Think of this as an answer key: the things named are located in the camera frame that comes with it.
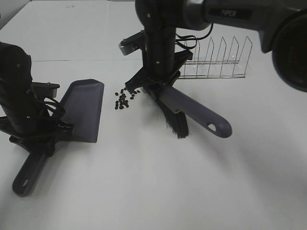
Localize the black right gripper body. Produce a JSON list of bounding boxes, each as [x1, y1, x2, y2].
[[135, 0, 192, 83]]

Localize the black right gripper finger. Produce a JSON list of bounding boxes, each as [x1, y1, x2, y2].
[[125, 68, 149, 93], [146, 70, 181, 101]]

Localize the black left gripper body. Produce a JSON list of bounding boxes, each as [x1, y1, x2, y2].
[[0, 43, 65, 137]]

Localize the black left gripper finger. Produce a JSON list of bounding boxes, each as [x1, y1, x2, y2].
[[0, 116, 14, 133], [28, 135, 55, 157]]

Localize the pile of coffee beans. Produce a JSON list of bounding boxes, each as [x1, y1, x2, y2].
[[114, 87, 141, 110]]

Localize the purple hand brush black bristles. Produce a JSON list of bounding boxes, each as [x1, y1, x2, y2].
[[143, 85, 233, 139]]

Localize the purple plastic dustpan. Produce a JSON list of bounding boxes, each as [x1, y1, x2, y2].
[[10, 79, 104, 197]]

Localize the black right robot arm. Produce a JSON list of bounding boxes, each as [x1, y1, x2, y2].
[[120, 0, 307, 92]]

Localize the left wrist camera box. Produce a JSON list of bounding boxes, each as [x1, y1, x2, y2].
[[32, 82, 60, 100]]

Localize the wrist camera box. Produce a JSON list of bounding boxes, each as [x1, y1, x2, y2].
[[119, 30, 145, 56], [32, 82, 60, 100]]

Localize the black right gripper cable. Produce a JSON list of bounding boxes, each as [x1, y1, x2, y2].
[[174, 23, 214, 50]]

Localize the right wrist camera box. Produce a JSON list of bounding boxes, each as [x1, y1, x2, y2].
[[119, 30, 145, 56]]

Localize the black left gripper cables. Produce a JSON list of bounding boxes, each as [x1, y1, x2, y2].
[[26, 88, 75, 137]]

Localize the metal wire dish rack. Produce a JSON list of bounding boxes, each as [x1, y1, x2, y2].
[[179, 36, 253, 80]]

